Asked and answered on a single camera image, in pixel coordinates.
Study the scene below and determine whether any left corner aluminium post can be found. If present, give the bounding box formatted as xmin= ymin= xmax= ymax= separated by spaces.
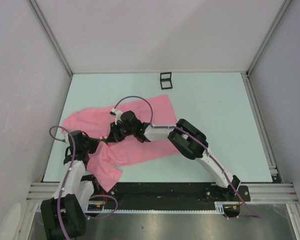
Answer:
xmin=27 ymin=0 xmax=74 ymax=78

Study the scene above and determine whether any right corner aluminium post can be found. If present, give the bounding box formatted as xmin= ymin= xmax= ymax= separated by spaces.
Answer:
xmin=245 ymin=0 xmax=294 ymax=77

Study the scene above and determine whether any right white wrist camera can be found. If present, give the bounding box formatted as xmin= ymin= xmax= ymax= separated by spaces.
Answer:
xmin=110 ymin=108 xmax=123 ymax=125

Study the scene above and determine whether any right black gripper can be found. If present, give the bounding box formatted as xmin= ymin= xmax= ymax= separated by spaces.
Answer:
xmin=106 ymin=121 xmax=135 ymax=144

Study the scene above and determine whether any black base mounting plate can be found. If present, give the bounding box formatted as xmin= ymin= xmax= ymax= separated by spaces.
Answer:
xmin=108 ymin=182 xmax=240 ymax=211

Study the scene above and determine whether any front aluminium frame rail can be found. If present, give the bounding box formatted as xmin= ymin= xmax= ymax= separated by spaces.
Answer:
xmin=26 ymin=182 xmax=299 ymax=204

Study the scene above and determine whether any corner aluminium post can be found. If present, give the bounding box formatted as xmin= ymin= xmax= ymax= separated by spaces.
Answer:
xmin=245 ymin=0 xmax=294 ymax=77
xmin=27 ymin=0 xmax=74 ymax=78

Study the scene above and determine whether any aluminium frame rail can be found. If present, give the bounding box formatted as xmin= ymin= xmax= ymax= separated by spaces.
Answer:
xmin=26 ymin=182 xmax=299 ymax=204
xmin=240 ymin=72 xmax=280 ymax=177

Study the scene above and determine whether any plush flower brooch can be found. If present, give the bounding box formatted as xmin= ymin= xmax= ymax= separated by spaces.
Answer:
xmin=100 ymin=135 xmax=109 ymax=144

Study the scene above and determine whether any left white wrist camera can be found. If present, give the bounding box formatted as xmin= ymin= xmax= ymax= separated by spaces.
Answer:
xmin=62 ymin=133 xmax=70 ymax=144

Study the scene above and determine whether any right aluminium frame rail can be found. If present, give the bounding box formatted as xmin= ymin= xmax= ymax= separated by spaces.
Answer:
xmin=240 ymin=72 xmax=280 ymax=177

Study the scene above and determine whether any black square frame stand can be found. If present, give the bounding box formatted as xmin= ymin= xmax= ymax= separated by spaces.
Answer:
xmin=159 ymin=72 xmax=173 ymax=90

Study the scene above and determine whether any pink t-shirt garment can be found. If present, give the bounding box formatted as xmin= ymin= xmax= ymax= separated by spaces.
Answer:
xmin=61 ymin=94 xmax=181 ymax=193

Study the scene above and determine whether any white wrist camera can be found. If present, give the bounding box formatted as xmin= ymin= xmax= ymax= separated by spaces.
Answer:
xmin=110 ymin=108 xmax=123 ymax=125
xmin=62 ymin=133 xmax=70 ymax=144

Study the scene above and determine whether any white slotted cable duct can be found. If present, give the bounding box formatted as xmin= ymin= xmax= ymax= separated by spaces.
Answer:
xmin=84 ymin=203 xmax=231 ymax=215

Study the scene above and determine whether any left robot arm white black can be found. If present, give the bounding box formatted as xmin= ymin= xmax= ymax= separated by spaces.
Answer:
xmin=40 ymin=130 xmax=101 ymax=240

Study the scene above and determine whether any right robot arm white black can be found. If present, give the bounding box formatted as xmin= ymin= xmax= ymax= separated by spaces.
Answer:
xmin=107 ymin=108 xmax=241 ymax=201

